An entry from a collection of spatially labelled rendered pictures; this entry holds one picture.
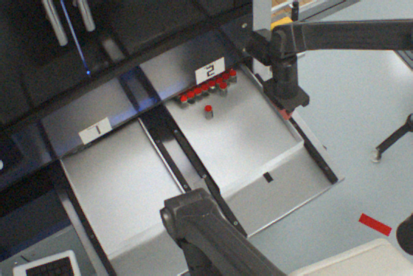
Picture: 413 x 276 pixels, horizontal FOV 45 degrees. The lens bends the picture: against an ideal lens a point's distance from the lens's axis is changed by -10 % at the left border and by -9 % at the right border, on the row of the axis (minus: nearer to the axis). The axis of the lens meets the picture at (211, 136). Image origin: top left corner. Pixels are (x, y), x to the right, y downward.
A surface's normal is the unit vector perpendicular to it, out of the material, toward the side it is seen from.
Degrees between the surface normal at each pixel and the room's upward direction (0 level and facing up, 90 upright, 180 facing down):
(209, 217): 41
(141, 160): 0
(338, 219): 0
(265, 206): 0
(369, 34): 65
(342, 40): 70
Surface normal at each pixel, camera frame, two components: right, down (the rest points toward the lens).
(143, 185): -0.05, -0.48
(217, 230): -0.19, -0.92
